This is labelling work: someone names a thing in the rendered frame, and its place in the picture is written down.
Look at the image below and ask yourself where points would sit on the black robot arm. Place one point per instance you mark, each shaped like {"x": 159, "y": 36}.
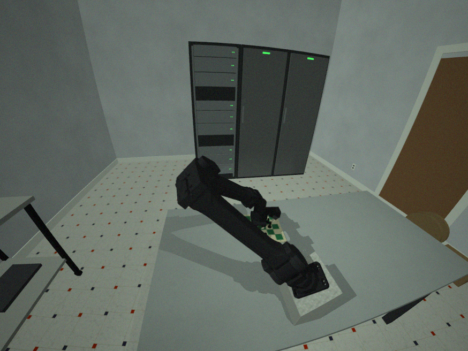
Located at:
{"x": 201, "y": 188}

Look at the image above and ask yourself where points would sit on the green and cream chessboard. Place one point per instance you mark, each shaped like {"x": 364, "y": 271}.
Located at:
{"x": 275, "y": 232}

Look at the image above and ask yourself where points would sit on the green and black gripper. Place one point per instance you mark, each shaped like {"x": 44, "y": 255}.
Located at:
{"x": 255, "y": 219}

